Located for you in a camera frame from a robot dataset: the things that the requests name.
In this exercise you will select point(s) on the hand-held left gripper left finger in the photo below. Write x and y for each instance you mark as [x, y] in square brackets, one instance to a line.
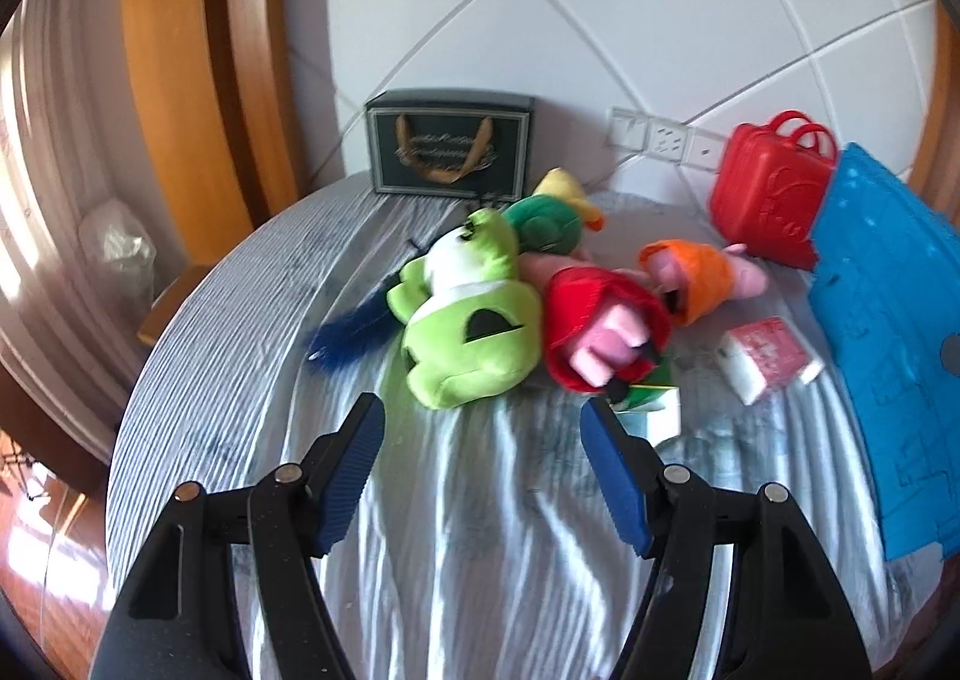
[349, 470]

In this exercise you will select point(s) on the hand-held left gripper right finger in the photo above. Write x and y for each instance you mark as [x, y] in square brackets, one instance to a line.
[615, 477]

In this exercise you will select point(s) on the small green carton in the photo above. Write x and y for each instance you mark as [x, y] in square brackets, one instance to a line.
[649, 418]

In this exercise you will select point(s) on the lime green frog plush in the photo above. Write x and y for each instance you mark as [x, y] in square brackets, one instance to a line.
[465, 350]

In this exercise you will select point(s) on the red tissue packet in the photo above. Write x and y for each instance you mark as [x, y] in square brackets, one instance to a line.
[772, 350]

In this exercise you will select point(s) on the pig plush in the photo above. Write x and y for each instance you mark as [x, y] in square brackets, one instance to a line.
[697, 268]
[585, 298]

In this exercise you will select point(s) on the green and yellow duck plush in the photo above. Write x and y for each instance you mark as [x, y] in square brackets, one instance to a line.
[547, 223]

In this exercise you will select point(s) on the blue storage box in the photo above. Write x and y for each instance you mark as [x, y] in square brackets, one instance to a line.
[885, 290]

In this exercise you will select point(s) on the striped cloth covered desktop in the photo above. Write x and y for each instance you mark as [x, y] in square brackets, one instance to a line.
[480, 537]

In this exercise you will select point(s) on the blue feather toy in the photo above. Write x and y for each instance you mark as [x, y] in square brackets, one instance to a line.
[352, 331]

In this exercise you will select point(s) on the pig plush in red dress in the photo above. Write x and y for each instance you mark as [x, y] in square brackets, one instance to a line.
[585, 298]

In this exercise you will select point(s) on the wooden stool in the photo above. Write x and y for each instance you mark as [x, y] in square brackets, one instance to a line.
[172, 305]

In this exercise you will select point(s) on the clear plastic bag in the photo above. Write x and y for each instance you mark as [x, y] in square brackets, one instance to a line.
[116, 241]

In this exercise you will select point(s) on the red plastic suitcase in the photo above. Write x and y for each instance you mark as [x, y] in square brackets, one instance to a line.
[765, 185]

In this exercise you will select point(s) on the beige curtain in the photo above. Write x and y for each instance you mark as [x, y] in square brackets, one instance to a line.
[60, 200]

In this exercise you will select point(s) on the wide wooden door frame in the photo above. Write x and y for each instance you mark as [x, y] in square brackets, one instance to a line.
[195, 50]

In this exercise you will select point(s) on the narrow wooden door frame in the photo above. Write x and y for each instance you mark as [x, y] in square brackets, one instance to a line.
[937, 125]

